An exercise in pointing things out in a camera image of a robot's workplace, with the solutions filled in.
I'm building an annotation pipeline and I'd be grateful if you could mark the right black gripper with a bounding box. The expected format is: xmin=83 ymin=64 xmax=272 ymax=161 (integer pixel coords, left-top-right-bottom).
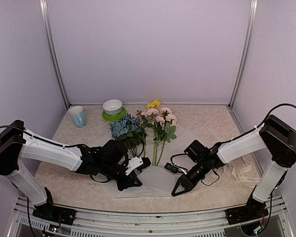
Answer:
xmin=172 ymin=159 xmax=209 ymax=197

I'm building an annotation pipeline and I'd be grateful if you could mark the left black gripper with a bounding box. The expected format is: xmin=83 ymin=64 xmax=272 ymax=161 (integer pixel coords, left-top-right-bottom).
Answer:
xmin=100 ymin=160 xmax=142 ymax=191

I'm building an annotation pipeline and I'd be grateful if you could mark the blue fake flower bunch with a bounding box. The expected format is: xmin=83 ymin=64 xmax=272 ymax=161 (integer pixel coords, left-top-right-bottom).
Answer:
xmin=110 ymin=113 xmax=147 ymax=157

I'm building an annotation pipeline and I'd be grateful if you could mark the pink fake flower bunch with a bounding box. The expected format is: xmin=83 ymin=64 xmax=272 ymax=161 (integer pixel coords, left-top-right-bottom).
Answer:
xmin=137 ymin=107 xmax=177 ymax=166

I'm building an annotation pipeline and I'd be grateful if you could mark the yellow fake flower stem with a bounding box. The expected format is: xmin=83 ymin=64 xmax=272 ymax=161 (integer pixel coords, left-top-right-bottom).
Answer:
xmin=146 ymin=99 xmax=162 ymax=110

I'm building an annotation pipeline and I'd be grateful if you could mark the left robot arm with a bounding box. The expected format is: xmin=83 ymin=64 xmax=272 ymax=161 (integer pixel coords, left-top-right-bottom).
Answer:
xmin=0 ymin=120 xmax=150 ymax=225

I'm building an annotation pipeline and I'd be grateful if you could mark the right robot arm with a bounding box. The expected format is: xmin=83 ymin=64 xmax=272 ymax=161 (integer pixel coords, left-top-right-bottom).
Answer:
xmin=171 ymin=115 xmax=296 ymax=225

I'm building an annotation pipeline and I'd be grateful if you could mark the cream printed ribbon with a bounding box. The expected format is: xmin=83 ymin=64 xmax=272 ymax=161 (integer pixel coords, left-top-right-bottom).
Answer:
xmin=227 ymin=155 xmax=260 ymax=189

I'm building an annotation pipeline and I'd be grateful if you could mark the green plate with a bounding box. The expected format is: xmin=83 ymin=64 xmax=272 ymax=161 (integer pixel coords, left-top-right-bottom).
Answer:
xmin=102 ymin=107 xmax=127 ymax=122

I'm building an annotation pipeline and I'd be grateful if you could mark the white ceramic bowl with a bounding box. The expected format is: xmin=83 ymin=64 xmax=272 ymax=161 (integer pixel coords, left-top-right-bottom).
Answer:
xmin=102 ymin=99 xmax=123 ymax=115

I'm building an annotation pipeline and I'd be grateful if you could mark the light blue mug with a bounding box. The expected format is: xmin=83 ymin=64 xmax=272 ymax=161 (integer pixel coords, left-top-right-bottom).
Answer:
xmin=69 ymin=106 xmax=86 ymax=128

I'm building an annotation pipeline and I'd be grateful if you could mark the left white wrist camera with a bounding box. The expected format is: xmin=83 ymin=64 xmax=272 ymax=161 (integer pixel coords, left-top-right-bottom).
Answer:
xmin=125 ymin=157 xmax=151 ymax=176

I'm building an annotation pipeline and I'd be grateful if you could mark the front aluminium rail base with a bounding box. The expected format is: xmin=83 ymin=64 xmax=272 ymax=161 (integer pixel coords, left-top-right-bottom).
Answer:
xmin=7 ymin=195 xmax=296 ymax=237

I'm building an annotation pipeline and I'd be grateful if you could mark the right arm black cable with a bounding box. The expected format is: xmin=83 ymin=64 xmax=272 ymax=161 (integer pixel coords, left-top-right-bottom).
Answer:
xmin=258 ymin=103 xmax=296 ymax=158

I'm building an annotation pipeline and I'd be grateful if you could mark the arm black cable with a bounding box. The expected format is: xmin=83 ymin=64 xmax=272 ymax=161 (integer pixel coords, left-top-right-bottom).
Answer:
xmin=0 ymin=125 xmax=146 ymax=161
xmin=258 ymin=103 xmax=296 ymax=158

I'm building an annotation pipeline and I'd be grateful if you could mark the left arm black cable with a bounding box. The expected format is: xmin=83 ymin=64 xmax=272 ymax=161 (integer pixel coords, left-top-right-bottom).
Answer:
xmin=0 ymin=125 xmax=146 ymax=161

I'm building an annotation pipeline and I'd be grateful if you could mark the left aluminium frame post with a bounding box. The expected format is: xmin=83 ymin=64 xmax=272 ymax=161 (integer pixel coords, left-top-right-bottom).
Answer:
xmin=39 ymin=0 xmax=71 ymax=110

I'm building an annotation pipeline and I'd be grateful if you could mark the aluminium frame post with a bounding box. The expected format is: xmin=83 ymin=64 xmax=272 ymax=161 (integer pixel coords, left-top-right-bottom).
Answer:
xmin=39 ymin=0 xmax=71 ymax=110
xmin=228 ymin=0 xmax=258 ymax=110

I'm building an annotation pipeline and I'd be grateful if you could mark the right aluminium frame post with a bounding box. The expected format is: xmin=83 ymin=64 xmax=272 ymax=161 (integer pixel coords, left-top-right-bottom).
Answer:
xmin=228 ymin=0 xmax=258 ymax=110

